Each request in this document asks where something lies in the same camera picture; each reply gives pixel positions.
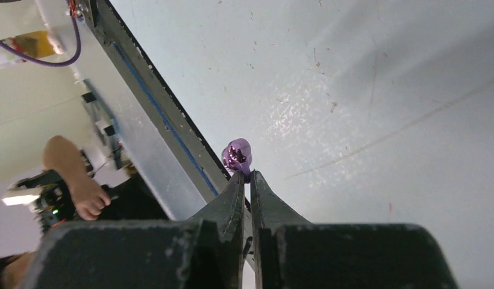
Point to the operator bare hand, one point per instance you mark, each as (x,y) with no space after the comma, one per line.
(88,197)

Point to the yellow capped bottle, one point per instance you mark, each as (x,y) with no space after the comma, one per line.
(35,44)

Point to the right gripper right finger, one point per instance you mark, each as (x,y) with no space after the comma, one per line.
(292,252)

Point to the aluminium frame rail front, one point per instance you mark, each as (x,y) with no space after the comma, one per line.
(171,154)

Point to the operator bare forearm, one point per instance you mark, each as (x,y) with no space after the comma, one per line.
(62,156)

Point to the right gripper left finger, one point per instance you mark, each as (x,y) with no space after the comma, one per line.
(204,251)

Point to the purple earbud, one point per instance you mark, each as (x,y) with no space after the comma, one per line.
(237,157)

